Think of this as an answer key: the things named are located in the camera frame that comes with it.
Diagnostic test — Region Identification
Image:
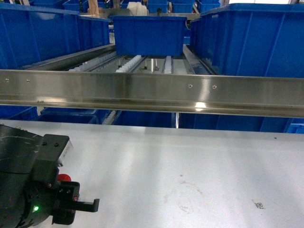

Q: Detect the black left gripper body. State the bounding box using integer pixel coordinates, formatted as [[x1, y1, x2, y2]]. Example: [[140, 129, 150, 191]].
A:
[[51, 181, 80, 225]]

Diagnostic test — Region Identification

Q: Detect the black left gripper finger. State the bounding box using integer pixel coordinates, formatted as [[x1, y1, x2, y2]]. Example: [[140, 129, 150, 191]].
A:
[[75, 199, 99, 212]]

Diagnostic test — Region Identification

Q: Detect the red mushroom push button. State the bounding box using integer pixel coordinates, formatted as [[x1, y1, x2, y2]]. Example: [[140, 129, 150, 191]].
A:
[[57, 174, 71, 182]]

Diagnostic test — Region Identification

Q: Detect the blue bin centre upper shelf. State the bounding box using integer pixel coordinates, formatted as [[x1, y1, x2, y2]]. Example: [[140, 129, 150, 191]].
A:
[[111, 16, 187, 56]]

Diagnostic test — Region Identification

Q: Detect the large blue bin left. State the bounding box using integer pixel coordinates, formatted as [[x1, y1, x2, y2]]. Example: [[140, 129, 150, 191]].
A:
[[0, 3, 110, 69]]

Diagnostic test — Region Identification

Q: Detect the large blue bin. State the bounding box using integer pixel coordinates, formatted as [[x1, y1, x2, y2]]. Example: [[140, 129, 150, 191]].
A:
[[190, 3, 304, 78], [0, 3, 110, 69]]

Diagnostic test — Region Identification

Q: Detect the large blue bin right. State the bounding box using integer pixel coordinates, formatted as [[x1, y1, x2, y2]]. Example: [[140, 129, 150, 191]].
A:
[[190, 3, 304, 78]]

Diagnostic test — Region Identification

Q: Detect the steel shelf front rail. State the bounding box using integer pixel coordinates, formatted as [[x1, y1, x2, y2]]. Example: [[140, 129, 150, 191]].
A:
[[0, 70, 304, 118]]

